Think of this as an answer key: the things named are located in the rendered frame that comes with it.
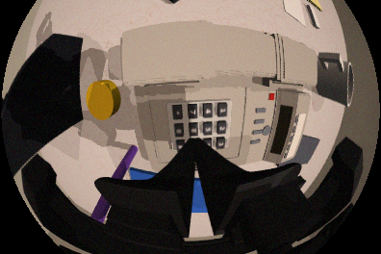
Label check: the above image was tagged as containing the blue flat rectangular slab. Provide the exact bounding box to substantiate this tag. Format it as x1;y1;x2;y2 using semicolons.
129;167;208;213

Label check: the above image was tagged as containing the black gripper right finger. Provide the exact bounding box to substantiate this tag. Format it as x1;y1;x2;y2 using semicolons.
194;138;302;236

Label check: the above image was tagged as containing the purple cylinder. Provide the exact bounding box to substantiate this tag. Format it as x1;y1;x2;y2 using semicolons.
90;145;138;223

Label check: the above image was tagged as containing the beige telephone handset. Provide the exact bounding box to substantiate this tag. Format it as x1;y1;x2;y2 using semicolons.
120;20;318;87

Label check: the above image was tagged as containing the grey mug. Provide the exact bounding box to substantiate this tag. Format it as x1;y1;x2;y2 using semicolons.
316;52;353;107

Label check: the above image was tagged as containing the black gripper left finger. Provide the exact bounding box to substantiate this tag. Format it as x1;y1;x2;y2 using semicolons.
94;138;195;238

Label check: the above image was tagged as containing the beige sheet of paper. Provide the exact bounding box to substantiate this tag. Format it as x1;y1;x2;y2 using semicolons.
283;0;306;27

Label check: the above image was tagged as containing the yellow short cylinder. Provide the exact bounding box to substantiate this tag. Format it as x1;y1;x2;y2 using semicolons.
86;80;121;120

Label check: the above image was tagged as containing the black phone keypad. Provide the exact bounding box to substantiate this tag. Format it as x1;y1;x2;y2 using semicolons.
166;99;232;152

